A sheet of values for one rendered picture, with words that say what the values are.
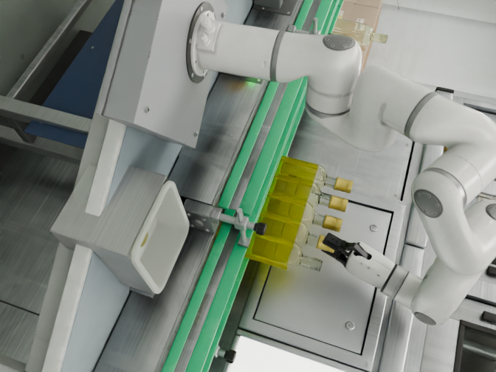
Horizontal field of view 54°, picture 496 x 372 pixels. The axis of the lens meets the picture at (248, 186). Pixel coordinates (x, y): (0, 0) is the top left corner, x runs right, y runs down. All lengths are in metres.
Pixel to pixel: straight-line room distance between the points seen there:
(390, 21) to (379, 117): 5.69
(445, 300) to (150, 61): 0.69
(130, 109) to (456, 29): 6.01
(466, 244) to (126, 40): 0.62
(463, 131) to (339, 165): 0.73
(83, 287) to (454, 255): 0.65
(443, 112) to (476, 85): 5.23
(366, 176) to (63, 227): 0.91
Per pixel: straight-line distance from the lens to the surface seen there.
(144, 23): 0.81
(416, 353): 1.32
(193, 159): 1.15
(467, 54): 6.36
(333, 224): 1.22
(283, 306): 1.28
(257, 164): 1.15
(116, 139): 0.91
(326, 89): 0.92
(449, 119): 0.82
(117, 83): 0.81
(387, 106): 0.84
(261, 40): 0.92
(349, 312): 1.29
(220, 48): 0.94
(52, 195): 1.59
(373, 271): 1.15
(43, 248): 1.51
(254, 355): 1.25
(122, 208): 0.91
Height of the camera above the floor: 1.17
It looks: 12 degrees down
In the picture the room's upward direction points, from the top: 105 degrees clockwise
